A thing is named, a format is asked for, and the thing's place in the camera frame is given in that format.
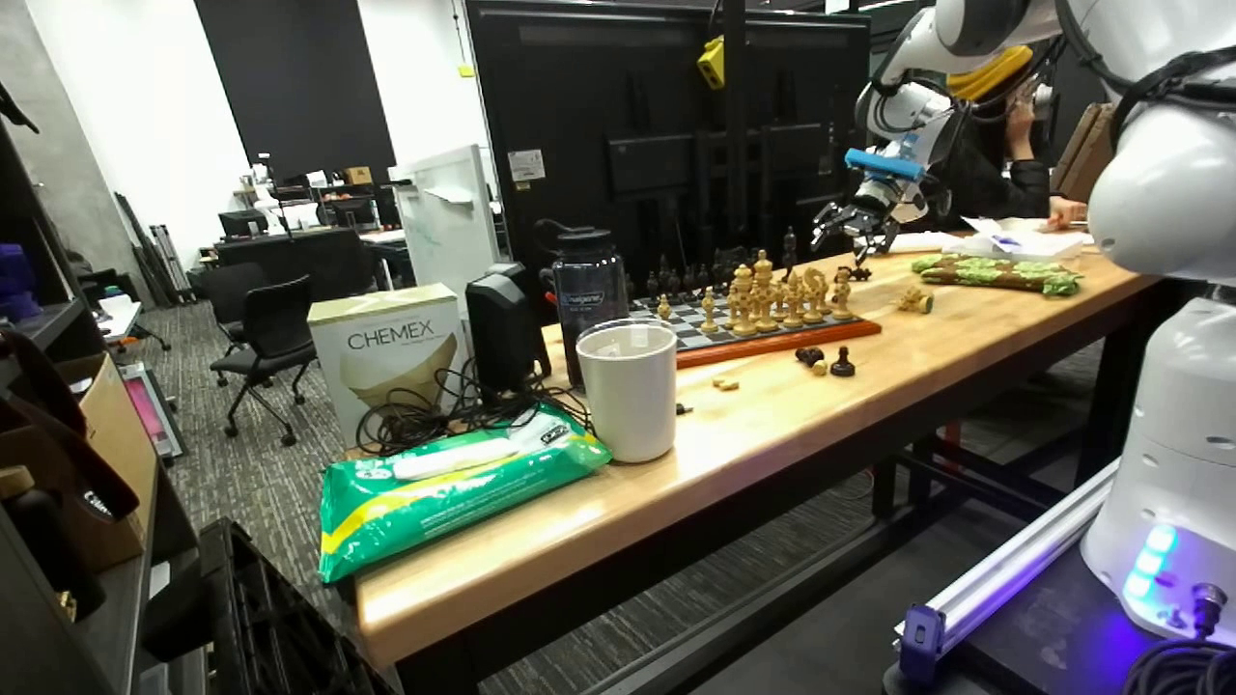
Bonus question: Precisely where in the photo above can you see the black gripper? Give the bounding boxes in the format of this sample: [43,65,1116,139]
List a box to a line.
[809,178,903,262]

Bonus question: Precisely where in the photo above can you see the brown wooden board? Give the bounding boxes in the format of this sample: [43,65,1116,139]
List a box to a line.
[1050,97,1122,210]

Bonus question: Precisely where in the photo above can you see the white board panel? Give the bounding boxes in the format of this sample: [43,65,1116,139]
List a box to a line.
[386,142,504,300]

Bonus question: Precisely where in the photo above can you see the white tray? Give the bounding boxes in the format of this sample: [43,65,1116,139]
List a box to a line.
[961,217,1097,262]

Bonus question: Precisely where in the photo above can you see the person with yellow beanie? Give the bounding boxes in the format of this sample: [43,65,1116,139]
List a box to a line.
[941,43,1097,240]

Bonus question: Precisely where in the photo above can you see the yellow hanging tag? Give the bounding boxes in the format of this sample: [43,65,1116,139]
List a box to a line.
[696,32,731,93]

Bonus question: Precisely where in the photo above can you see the dark transparent jar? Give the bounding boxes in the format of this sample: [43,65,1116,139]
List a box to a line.
[545,224,633,390]

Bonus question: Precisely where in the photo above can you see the white paper cup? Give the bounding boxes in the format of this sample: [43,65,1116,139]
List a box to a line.
[573,317,679,466]

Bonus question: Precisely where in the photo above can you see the black coffee grinder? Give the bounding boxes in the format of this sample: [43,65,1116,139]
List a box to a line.
[463,258,551,417]

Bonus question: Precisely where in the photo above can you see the green plastic bag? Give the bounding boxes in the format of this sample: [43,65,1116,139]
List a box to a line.
[314,406,615,586]

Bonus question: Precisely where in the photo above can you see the white Chemex filter box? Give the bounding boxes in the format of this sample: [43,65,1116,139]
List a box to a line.
[306,281,471,453]

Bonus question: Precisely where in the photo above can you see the dark office desk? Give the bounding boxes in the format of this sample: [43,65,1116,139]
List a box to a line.
[202,224,417,304]

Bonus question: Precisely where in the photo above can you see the black office chair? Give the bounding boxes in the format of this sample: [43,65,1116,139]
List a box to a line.
[206,276,325,453]

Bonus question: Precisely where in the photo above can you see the black plastic crate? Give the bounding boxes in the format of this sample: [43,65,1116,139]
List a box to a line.
[133,518,396,695]

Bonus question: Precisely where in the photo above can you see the pink flat object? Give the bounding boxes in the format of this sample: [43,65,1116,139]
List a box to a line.
[119,361,186,465]

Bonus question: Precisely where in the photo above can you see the brown cardboard box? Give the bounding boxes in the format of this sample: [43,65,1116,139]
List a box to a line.
[72,353,164,577]

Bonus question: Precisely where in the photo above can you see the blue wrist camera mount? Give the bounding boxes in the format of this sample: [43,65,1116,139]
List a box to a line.
[842,142,928,186]

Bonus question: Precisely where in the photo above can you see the chess board with red frame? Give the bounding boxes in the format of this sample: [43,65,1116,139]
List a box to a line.
[621,298,887,376]

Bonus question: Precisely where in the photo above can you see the aluminium rail with blue bracket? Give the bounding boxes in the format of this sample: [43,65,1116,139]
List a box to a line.
[893,458,1127,686]

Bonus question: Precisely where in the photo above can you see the black coiled power cord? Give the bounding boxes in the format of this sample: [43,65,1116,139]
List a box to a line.
[347,367,454,455]

